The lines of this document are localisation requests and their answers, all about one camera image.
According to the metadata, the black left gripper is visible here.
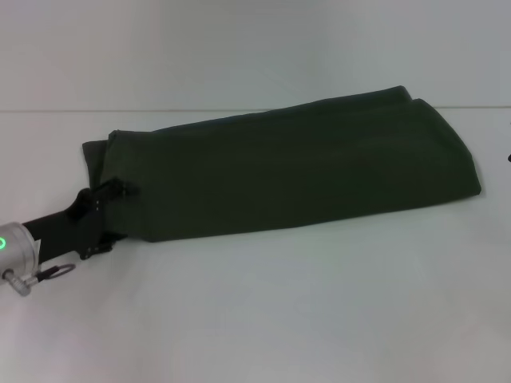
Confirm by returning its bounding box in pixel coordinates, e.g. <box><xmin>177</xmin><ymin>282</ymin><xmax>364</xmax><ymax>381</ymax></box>
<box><xmin>22</xmin><ymin>178</ymin><xmax>140</xmax><ymax>263</ymax></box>

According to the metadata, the silver knurled cable plug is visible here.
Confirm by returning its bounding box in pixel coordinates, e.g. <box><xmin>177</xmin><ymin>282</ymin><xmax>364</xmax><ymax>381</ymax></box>
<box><xmin>0</xmin><ymin>268</ymin><xmax>42</xmax><ymax>299</ymax></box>

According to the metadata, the dark green shirt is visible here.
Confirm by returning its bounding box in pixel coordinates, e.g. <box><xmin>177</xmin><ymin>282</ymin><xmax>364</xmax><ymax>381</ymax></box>
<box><xmin>81</xmin><ymin>84</ymin><xmax>483</xmax><ymax>245</ymax></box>

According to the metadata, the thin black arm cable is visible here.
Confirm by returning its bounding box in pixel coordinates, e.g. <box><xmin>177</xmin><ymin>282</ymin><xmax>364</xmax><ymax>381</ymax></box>
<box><xmin>37</xmin><ymin>262</ymin><xmax>77</xmax><ymax>283</ymax></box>

